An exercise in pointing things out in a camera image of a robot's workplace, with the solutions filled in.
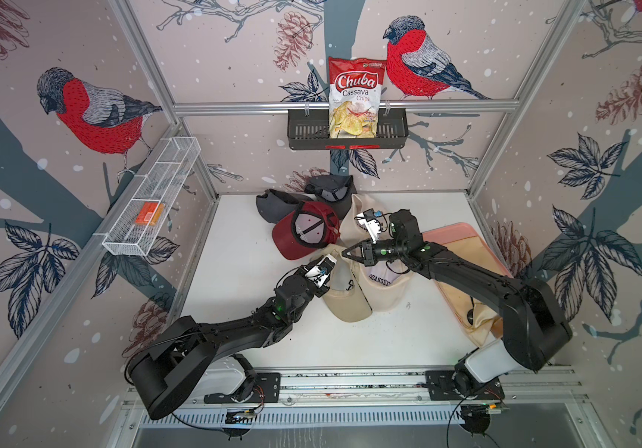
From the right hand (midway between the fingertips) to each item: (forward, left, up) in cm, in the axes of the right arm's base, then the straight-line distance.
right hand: (344, 253), depth 78 cm
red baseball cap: (+22, +15, -18) cm, 32 cm away
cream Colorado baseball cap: (0, -14, -20) cm, 24 cm away
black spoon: (-9, -40, -19) cm, 45 cm away
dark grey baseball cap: (+25, +26, -7) cm, 36 cm away
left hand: (+1, +5, -2) cm, 5 cm away
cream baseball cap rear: (+18, -3, -13) cm, 22 cm away
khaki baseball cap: (-7, -1, -15) cm, 17 cm away
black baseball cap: (+41, +3, -14) cm, 44 cm away
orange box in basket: (+2, +51, +14) cm, 53 cm away
